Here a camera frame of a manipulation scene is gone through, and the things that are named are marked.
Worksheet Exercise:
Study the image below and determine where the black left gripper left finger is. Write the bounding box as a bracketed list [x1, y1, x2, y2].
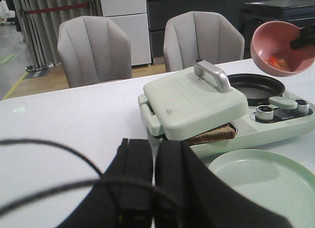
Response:
[59, 139, 153, 228]

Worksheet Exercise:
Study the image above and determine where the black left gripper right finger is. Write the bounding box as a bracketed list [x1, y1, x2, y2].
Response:
[155, 141, 292, 228]

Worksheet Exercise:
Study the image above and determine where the orange shrimp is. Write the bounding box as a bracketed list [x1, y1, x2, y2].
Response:
[267, 56, 291, 71]

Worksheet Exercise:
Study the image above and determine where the pink bowl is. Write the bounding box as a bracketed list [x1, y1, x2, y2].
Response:
[250, 21, 315, 77]

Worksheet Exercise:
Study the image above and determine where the bread slice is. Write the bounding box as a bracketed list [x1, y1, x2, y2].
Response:
[186, 123, 236, 145]

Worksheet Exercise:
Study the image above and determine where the green breakfast maker lid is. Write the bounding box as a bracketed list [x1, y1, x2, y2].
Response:
[138, 59, 248, 141]

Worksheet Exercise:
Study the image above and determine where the green breakfast maker base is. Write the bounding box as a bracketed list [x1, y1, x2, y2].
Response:
[145, 103, 315, 158]

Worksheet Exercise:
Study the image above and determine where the black washing machine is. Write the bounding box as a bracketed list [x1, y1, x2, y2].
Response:
[239, 0, 315, 59]

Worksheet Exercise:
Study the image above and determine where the right silver knob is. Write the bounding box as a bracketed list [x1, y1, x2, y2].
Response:
[294, 99, 310, 115]

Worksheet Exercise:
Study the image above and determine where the silver knob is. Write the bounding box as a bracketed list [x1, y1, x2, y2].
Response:
[294, 99, 310, 115]
[255, 105, 274, 122]

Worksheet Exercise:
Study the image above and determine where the black frying pan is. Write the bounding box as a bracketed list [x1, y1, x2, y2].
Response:
[228, 73, 297, 110]

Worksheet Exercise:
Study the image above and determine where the left silver knob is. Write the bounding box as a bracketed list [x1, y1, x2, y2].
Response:
[255, 105, 274, 122]

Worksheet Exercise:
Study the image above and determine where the green round plate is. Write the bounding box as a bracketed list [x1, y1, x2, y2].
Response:
[209, 149, 315, 228]

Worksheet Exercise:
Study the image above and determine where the right grey chair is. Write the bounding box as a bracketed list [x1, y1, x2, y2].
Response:
[163, 11, 245, 72]

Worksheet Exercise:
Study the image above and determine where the grey chair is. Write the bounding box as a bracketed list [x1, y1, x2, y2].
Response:
[57, 16, 132, 88]
[163, 11, 245, 72]

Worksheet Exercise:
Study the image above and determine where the dark counter cabinet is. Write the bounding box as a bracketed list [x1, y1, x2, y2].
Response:
[147, 0, 265, 60]

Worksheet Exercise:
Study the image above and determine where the left grey chair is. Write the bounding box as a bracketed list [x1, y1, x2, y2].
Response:
[57, 16, 132, 88]

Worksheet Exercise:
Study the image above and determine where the white cabinet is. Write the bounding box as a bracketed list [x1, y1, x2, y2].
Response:
[100, 0, 152, 65]

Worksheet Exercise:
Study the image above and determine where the grey curtain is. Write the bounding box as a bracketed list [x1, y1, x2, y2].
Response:
[13, 0, 102, 69]

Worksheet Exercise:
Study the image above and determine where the red barrier belt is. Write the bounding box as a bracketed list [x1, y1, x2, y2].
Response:
[21, 2, 92, 15]

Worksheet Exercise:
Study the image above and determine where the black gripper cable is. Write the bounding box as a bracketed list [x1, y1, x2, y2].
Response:
[0, 138, 180, 228]

